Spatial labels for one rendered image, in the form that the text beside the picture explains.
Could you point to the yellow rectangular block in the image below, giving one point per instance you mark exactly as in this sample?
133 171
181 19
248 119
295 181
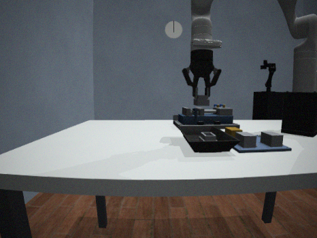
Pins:
232 130

